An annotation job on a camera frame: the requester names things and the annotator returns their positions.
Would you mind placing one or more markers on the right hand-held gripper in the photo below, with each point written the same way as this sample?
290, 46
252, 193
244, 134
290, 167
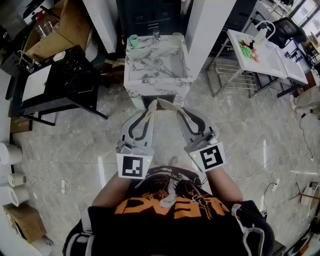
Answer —
210, 157

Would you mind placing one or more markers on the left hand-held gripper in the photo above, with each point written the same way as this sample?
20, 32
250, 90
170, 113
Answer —
132, 165

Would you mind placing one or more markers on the green cup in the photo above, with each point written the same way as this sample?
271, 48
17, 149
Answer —
134, 41

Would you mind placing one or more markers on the person's left forearm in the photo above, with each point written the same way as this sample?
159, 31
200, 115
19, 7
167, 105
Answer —
112, 190

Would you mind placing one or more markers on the person's right forearm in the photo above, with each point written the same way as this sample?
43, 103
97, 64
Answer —
225, 185

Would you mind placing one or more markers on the person's shoe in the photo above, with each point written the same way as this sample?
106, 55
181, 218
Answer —
173, 161

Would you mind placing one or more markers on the metal rack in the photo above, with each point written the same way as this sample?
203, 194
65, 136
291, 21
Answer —
232, 80

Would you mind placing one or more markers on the white marble sink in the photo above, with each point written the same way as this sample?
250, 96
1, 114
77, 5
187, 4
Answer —
157, 60

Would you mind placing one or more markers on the black speckled cabinet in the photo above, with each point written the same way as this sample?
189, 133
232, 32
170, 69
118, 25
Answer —
72, 80

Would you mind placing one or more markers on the green toy vegetable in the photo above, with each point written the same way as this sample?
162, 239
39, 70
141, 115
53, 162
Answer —
246, 52

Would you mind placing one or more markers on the white power strip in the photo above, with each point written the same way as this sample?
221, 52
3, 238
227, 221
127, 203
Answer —
63, 187
276, 184

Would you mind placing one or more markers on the chrome sink faucet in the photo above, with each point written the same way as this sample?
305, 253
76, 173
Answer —
156, 36

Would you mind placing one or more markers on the white table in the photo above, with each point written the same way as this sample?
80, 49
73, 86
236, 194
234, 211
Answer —
272, 62

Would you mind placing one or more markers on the person's black orange-print shirt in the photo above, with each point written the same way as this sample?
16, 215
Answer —
162, 232

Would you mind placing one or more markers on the white soap dish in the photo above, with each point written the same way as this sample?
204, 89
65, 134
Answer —
59, 56

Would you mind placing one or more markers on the white rectangular basin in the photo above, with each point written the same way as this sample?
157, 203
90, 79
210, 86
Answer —
36, 82

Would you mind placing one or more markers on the dark grey storage bin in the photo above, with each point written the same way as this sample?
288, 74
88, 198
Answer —
150, 15

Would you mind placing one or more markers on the large cardboard box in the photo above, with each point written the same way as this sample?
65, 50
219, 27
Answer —
65, 27

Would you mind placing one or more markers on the small chrome tap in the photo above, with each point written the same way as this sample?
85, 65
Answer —
28, 62

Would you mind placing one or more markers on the black office chair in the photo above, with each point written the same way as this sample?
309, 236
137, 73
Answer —
287, 31

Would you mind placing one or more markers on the small cardboard box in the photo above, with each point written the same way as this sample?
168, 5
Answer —
25, 222

